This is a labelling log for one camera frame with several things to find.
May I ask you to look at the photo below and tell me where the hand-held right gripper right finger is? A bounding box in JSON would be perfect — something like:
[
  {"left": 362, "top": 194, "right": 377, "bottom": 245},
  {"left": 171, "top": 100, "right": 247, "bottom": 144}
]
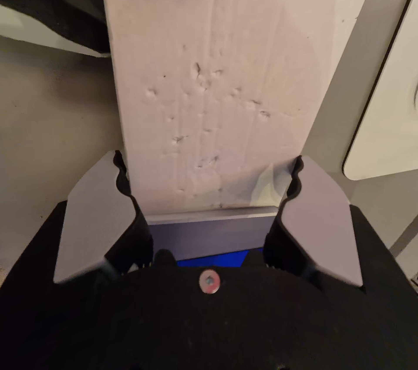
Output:
[{"left": 263, "top": 155, "right": 364, "bottom": 288}]

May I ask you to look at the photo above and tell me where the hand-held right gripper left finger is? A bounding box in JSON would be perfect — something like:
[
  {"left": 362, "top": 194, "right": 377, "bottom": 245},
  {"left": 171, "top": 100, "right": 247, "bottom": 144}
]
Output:
[{"left": 53, "top": 150, "right": 154, "bottom": 284}]

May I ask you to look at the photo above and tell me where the blue cube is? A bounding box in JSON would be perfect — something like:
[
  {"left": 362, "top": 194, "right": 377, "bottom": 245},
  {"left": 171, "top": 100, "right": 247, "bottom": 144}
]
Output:
[{"left": 176, "top": 247, "right": 265, "bottom": 268}]

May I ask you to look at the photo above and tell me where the white board with black edge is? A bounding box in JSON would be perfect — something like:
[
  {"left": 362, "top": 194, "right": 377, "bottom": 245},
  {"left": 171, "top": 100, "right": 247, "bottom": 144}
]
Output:
[{"left": 341, "top": 0, "right": 418, "bottom": 181}]

